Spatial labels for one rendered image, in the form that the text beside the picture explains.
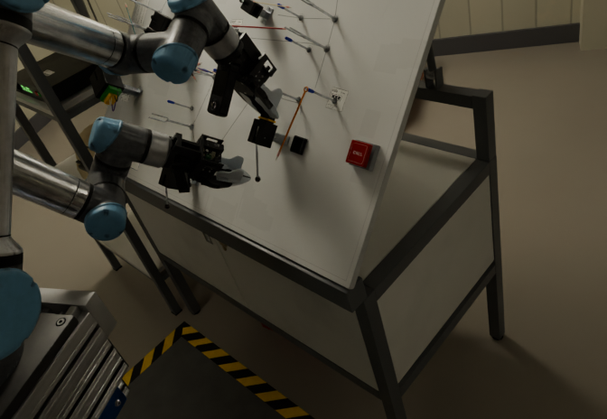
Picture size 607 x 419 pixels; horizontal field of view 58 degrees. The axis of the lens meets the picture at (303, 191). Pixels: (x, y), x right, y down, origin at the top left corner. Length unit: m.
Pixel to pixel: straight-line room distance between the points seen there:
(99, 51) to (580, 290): 1.86
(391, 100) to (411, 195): 0.38
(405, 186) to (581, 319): 0.96
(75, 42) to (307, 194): 0.58
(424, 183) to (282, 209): 0.42
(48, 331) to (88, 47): 0.48
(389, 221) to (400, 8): 0.52
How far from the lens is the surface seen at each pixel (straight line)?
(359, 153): 1.15
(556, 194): 2.71
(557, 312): 2.24
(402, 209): 1.45
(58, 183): 1.09
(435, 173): 1.55
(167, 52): 1.04
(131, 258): 2.61
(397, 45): 1.22
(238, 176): 1.26
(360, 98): 1.23
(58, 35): 1.01
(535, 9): 3.90
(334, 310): 1.39
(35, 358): 0.94
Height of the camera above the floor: 1.73
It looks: 36 degrees down
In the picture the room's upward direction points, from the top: 18 degrees counter-clockwise
